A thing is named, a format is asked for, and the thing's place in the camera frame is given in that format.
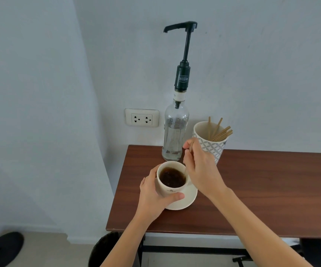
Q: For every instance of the clear glass bottle black pump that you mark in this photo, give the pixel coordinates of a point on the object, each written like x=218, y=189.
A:
x=175, y=130

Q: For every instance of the single wooden stirrer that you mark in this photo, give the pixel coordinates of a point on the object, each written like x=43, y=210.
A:
x=191, y=147

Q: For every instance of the white ceramic coffee cup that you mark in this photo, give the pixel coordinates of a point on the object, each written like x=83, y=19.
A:
x=163, y=189

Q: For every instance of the black trash bin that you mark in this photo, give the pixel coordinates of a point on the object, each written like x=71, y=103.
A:
x=99, y=251

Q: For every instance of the white wall power socket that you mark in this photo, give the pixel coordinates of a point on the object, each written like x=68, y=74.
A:
x=141, y=118

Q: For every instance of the person's right forearm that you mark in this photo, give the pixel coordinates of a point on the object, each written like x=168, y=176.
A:
x=255, y=233

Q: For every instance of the bunch of wooden stir sticks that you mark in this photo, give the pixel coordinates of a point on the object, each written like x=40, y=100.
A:
x=223, y=134

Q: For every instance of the dark coffee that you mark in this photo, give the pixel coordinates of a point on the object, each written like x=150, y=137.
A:
x=171, y=177

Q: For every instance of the person's left hand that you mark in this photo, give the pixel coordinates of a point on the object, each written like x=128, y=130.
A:
x=149, y=200

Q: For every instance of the black round chair base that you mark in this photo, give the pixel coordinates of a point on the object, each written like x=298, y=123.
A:
x=4, y=250

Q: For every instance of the person's left thumb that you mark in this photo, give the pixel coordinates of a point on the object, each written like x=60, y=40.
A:
x=174, y=197

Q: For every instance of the white ceramic saucer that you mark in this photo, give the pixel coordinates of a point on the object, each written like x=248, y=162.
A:
x=188, y=197

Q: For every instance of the person's right hand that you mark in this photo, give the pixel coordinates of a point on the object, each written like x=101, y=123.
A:
x=204, y=169

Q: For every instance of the black metal table frame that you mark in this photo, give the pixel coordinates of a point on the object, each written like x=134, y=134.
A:
x=191, y=249

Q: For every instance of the person's right thumb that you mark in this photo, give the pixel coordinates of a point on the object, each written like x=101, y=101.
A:
x=186, y=158

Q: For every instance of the person's left forearm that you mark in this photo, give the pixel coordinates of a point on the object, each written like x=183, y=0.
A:
x=127, y=244

